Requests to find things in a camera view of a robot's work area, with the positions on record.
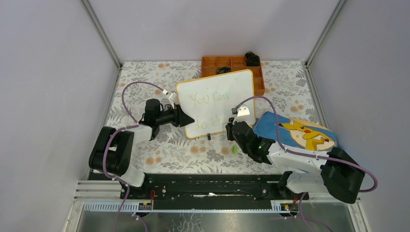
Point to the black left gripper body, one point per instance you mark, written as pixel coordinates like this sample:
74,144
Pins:
169,117

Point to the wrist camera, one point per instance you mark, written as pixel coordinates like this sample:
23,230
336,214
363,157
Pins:
171,95
241,114

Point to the yellow framed whiteboard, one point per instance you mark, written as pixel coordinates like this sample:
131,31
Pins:
210,100

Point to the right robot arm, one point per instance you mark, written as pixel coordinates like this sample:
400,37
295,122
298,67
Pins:
334,172

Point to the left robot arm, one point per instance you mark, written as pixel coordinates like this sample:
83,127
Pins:
112,151

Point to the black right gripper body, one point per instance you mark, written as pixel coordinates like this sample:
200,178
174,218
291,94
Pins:
230,136

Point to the dark rolled sock middle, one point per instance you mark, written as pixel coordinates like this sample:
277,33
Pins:
222,70

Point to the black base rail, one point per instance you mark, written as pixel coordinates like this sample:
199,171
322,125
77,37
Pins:
212,191

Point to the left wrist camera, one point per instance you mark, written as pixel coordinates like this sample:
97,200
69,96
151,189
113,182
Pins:
171,95

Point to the dark rolled sock upper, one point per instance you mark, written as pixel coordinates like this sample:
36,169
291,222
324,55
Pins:
252,60

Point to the orange wooden compartment tray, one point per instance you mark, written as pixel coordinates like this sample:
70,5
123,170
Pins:
212,65

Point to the dark rolled sock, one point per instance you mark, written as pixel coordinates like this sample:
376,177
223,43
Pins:
222,70
252,60

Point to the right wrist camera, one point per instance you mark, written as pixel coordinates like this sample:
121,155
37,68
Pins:
241,114

